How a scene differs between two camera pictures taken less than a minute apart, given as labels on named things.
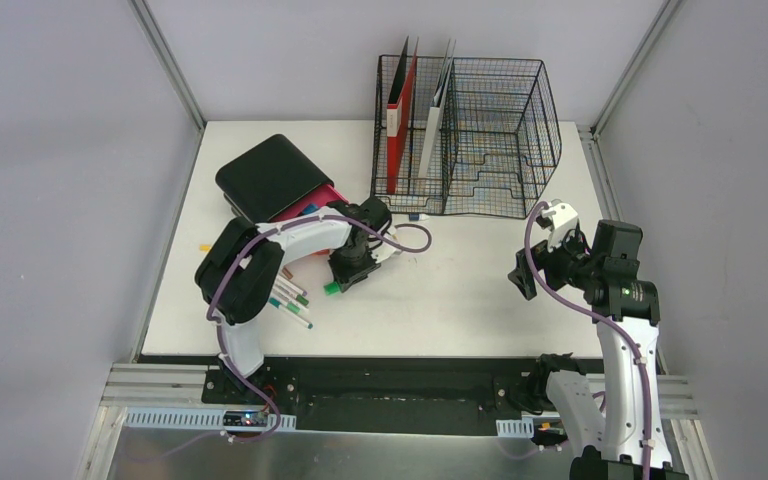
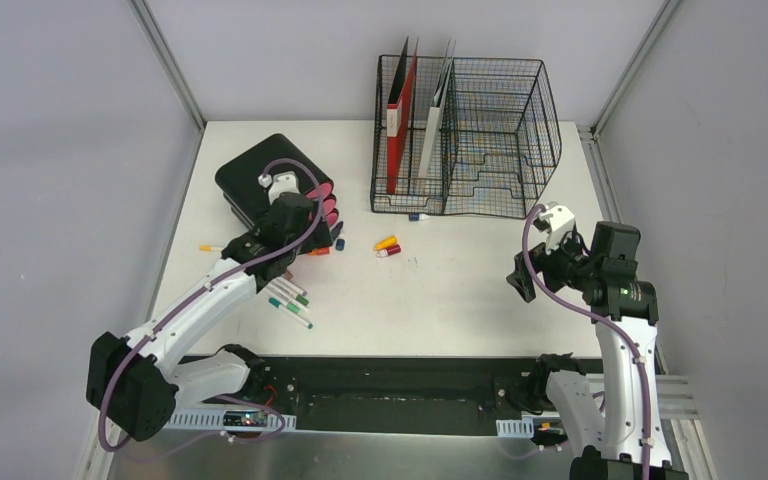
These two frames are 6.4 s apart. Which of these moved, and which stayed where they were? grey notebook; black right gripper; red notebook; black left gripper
Moved: black left gripper
Stayed: grey notebook; red notebook; black right gripper
